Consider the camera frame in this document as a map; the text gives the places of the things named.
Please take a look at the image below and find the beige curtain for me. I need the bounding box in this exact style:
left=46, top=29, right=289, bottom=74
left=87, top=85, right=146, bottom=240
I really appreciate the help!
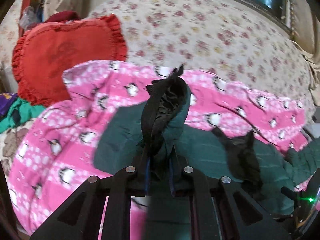
left=289, top=0, right=319, bottom=106

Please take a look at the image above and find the purple cloth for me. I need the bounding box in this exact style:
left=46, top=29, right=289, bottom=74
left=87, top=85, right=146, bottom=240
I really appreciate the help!
left=0, top=93, right=18, bottom=118

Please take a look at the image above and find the red ruffled heart pillow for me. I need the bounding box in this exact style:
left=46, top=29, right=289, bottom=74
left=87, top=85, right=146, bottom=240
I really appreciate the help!
left=11, top=14, right=127, bottom=107

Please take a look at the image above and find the pink penguin blanket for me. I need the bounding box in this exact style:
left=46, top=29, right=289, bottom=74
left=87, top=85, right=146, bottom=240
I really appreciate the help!
left=8, top=60, right=308, bottom=233

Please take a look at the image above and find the dark green puffer jacket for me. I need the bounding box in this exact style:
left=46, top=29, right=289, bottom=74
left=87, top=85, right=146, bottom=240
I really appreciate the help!
left=93, top=64, right=320, bottom=240

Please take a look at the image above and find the green cloth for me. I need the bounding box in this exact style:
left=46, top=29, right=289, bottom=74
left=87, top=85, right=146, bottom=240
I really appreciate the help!
left=0, top=98, right=46, bottom=133

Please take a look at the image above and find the floral bed sheet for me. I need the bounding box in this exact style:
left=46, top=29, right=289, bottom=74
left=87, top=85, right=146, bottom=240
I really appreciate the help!
left=0, top=0, right=317, bottom=176

